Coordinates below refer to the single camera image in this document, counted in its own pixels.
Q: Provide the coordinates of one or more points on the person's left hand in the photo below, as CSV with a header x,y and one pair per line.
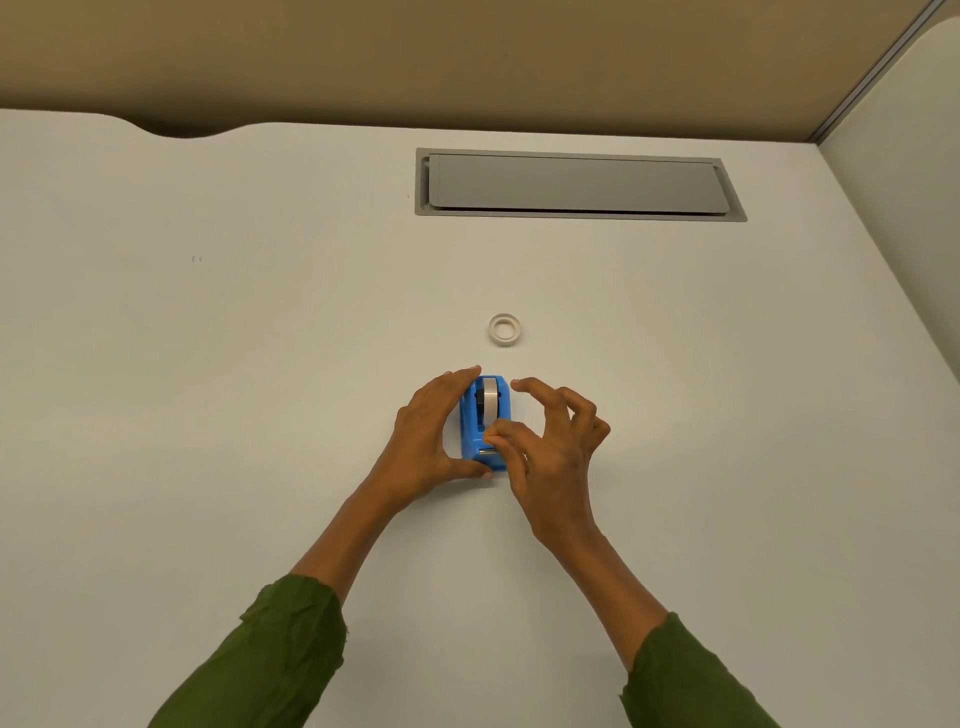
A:
x,y
420,442

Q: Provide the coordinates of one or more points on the person's right hand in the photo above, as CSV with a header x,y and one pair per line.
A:
x,y
555,480

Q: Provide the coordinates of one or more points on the person's right middle finger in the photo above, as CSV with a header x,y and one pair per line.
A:
x,y
541,401

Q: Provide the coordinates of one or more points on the person's left thumb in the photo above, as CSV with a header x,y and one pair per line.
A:
x,y
469,470

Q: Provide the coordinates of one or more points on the person's right little finger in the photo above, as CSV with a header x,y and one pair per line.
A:
x,y
600,435

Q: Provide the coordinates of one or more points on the person's right thumb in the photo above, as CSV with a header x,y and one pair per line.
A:
x,y
502,461

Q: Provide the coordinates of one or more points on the blue tape dispenser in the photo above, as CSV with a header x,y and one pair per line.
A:
x,y
472,439

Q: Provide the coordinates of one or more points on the person's left forearm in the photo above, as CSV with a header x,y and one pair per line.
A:
x,y
300,622

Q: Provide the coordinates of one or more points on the person's right forearm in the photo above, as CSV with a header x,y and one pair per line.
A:
x,y
645,637

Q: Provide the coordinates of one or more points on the clear tape roll in dispenser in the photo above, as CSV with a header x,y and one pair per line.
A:
x,y
489,397

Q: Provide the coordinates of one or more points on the loose clear tape roll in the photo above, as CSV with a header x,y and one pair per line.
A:
x,y
493,331

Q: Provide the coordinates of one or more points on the beige desk partition panel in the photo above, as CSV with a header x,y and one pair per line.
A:
x,y
450,60

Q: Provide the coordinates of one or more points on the white desk partition panel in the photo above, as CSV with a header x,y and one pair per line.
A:
x,y
907,187

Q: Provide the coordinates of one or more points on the grey metal partition post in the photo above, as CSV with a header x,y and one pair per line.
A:
x,y
874,71

